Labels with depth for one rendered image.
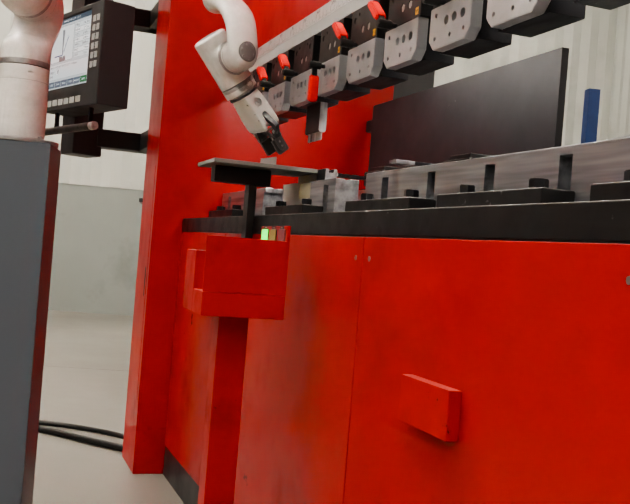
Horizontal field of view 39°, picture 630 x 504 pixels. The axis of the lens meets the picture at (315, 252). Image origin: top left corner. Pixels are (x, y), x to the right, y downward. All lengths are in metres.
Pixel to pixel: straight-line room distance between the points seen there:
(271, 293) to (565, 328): 0.77
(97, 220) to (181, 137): 6.39
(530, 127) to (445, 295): 1.12
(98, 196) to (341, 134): 6.38
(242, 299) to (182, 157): 1.46
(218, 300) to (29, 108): 0.81
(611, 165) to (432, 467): 0.49
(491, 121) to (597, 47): 8.16
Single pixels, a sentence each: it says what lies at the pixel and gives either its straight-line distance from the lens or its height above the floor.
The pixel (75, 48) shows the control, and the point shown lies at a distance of 3.40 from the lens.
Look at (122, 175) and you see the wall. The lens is 9.46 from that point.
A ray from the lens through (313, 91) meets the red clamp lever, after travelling 2.17.
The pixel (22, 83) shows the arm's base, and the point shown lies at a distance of 2.27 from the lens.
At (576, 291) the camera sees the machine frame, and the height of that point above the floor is 0.77.
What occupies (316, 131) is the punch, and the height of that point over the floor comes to 1.10.
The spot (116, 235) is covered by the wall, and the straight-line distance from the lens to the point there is 9.44.
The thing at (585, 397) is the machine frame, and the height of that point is 0.66.
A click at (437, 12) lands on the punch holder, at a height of 1.24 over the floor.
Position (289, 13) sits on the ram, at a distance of 2.55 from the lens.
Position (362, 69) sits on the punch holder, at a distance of 1.97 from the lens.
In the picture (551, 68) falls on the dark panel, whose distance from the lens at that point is 2.33.
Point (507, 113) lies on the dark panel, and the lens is 2.47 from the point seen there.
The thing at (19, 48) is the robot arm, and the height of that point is 1.22.
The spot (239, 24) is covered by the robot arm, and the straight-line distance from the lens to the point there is 2.15.
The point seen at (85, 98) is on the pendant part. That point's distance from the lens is 3.26.
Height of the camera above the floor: 0.79
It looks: level
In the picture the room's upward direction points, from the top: 5 degrees clockwise
